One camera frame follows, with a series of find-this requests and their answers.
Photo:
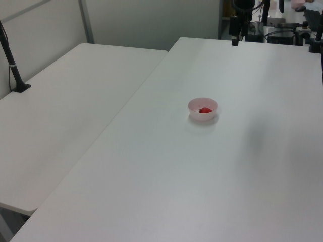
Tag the pink plastic bowl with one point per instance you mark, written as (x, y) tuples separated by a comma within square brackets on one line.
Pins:
[(203, 118)]

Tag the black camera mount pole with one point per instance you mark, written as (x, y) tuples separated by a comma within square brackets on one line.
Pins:
[(11, 61), (317, 41)]

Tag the grey partition frame post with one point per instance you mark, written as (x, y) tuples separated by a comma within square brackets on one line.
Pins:
[(86, 22)]

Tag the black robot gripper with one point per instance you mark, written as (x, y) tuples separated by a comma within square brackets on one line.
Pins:
[(243, 5)]

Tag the pink background object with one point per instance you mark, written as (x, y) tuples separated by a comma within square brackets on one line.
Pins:
[(298, 3)]

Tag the red strawberry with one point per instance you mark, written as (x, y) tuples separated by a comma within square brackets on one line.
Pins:
[(206, 110)]

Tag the white side table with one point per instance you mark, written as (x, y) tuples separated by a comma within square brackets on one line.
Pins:
[(63, 113)]

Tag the black equipment box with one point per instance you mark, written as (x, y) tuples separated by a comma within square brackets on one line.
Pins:
[(282, 35)]

